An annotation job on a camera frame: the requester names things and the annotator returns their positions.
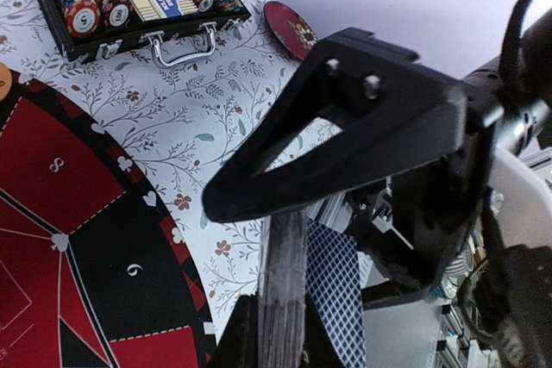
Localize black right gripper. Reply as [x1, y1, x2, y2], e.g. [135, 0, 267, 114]
[202, 28, 551, 367]

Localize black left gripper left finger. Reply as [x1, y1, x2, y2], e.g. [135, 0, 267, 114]
[207, 295, 260, 368]

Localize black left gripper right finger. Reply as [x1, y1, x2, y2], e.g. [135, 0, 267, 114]
[299, 294, 343, 368]

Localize orange big blind button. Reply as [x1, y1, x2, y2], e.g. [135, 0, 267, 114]
[0, 63, 12, 101]

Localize blue checkered card deck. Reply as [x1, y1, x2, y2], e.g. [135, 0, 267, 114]
[258, 210, 307, 367]

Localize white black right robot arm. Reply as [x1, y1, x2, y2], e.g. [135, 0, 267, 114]
[203, 0, 551, 367]

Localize red floral round tin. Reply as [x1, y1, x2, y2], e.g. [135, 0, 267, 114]
[264, 1, 318, 61]

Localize round red black poker mat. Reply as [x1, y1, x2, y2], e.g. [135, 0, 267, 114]
[1, 70, 216, 367]

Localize boxed card deck in case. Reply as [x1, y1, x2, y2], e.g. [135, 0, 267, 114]
[130, 0, 198, 22]

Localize black poker chip case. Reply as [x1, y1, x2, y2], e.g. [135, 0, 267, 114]
[23, 0, 254, 68]

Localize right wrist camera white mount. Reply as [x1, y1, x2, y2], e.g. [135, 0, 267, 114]
[489, 147, 551, 248]

